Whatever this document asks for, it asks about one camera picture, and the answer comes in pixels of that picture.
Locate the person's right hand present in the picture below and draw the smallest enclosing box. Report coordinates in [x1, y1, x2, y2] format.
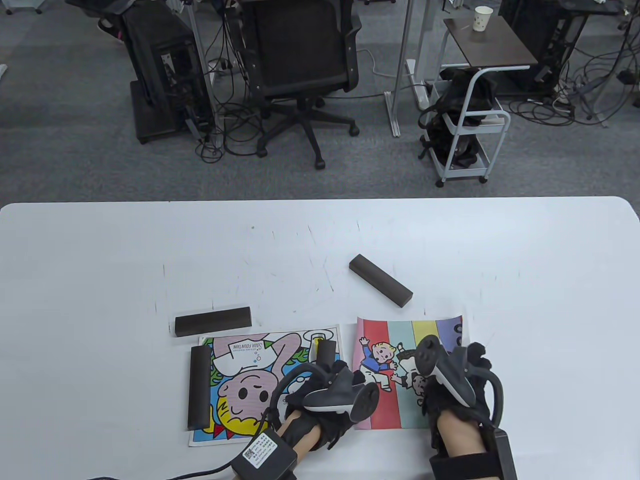
[417, 341, 503, 451]

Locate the person's left hand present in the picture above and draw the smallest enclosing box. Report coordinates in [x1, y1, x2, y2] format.
[272, 360, 368, 451]

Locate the black and white handheld controller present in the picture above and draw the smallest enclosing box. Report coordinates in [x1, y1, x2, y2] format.
[303, 367, 381, 431]
[415, 335, 477, 407]

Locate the colour striped cartoon poster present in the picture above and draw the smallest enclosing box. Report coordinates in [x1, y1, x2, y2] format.
[352, 314, 464, 431]

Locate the dark brown paperweight block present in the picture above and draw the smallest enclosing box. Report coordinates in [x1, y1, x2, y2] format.
[187, 345, 213, 432]
[348, 254, 414, 307]
[315, 340, 339, 368]
[174, 306, 253, 338]

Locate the pink face cartoon poster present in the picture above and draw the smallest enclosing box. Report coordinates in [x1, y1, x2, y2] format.
[188, 324, 346, 447]

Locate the person's right forearm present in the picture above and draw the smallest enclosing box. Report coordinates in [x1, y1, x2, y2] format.
[436, 412, 483, 458]

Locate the person's left forearm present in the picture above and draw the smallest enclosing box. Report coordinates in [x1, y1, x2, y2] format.
[277, 417, 323, 458]

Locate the white rolling cart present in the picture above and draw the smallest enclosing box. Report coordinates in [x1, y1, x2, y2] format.
[429, 65, 532, 189]

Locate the grey metal desk leg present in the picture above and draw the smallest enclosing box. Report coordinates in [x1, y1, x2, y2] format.
[384, 0, 432, 139]
[186, 0, 224, 147]

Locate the black bag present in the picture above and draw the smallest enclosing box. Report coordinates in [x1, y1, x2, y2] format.
[419, 67, 496, 169]

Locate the white power strip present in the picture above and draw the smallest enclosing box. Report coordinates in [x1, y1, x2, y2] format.
[406, 59, 432, 112]

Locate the brown top side table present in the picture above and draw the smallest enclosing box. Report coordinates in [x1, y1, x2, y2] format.
[438, 16, 540, 81]

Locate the black equipment cabinet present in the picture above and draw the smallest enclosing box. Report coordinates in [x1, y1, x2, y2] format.
[498, 0, 591, 97]

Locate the black office chair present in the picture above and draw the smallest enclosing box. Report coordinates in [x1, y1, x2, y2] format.
[239, 0, 362, 171]

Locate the black computer tower on stand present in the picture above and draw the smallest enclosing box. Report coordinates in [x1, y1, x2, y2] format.
[116, 0, 215, 146]

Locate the black glove sensor cable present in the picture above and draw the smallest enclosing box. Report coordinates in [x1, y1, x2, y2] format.
[470, 362, 505, 428]
[265, 362, 341, 426]

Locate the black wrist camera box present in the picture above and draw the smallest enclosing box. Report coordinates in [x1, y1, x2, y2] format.
[429, 427, 518, 480]
[231, 429, 297, 480]

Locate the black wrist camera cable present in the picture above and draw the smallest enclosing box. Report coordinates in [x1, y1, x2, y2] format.
[182, 462, 241, 480]

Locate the tangle of black cables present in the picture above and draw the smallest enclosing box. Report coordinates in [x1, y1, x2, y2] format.
[509, 10, 640, 129]
[197, 7, 267, 164]

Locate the white floor cable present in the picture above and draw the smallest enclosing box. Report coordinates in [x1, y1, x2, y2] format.
[357, 47, 408, 79]

